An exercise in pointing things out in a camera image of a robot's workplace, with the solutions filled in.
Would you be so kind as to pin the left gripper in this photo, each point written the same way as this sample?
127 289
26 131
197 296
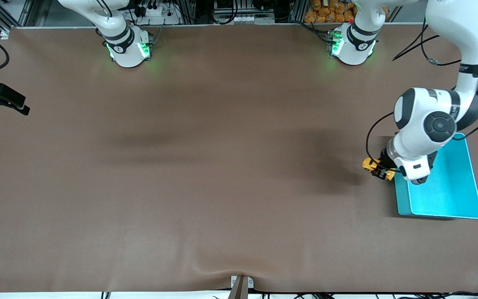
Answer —
385 159

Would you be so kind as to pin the yellow beetle toy car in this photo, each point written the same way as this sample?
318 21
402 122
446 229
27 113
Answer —
369 164

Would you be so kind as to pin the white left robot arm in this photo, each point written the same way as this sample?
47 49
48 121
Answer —
459 25

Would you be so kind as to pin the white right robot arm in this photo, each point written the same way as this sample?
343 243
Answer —
125 45

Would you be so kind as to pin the turquoise plastic bin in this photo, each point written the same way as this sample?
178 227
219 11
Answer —
450 191

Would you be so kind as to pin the brown table mat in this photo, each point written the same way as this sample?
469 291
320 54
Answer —
239 124

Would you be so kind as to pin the orange snack bags pile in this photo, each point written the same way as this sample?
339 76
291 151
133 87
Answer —
330 12

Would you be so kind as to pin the white power strip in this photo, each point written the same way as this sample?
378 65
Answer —
156 11

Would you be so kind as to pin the white connector block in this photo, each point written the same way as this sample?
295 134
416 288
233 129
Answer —
243 19

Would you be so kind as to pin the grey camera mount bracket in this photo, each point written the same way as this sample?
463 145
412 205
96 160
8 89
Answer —
241 288

